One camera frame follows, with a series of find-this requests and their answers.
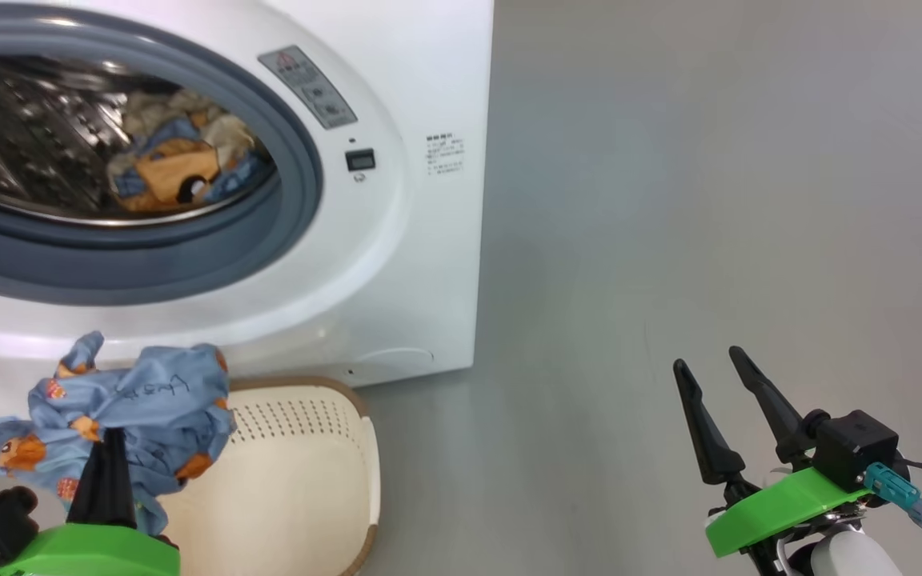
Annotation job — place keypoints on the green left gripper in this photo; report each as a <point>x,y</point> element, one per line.
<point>85,552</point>

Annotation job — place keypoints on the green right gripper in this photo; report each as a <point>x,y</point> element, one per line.
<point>781,508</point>

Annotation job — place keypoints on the blue printed garment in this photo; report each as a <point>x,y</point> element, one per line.
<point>149,408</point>

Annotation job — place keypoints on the cream and orange garment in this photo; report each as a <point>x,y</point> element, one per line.
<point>177,164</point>

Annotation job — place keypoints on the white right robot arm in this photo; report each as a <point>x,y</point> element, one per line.
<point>857,558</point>

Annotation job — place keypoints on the round filter cover on washer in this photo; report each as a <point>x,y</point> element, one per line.
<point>397,360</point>

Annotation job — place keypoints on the white front-load washing machine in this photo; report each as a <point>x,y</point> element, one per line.
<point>429,264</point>

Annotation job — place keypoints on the stainless steel washer drum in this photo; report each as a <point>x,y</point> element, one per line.
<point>21,136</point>

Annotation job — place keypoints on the black door latch socket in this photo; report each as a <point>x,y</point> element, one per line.
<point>360,159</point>

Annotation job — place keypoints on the cream perforated laundry basket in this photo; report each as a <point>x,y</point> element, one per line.
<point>293,496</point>

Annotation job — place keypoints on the grey warning sticker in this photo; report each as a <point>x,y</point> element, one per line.
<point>307,86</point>

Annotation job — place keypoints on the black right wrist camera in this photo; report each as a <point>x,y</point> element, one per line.
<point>853,448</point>

